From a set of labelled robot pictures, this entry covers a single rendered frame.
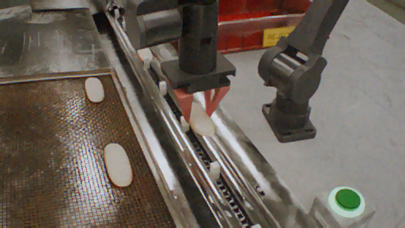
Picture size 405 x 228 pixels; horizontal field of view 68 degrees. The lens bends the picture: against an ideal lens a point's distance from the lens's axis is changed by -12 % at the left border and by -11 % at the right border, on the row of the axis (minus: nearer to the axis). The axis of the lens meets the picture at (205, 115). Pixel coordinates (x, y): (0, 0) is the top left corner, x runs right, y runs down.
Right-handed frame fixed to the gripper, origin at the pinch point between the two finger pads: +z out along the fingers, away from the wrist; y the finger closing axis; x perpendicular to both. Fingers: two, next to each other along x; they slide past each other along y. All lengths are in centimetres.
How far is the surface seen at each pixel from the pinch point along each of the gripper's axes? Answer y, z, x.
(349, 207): 12.4, 2.8, -25.1
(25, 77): -29.2, 1.0, 28.4
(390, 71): 67, 10, 10
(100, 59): -11.0, 4.7, 36.3
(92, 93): -15.3, 2.9, 18.5
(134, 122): -9.2, 4.5, 7.8
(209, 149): 2.2, 8.4, -0.3
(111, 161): -15.7, 2.8, -2.7
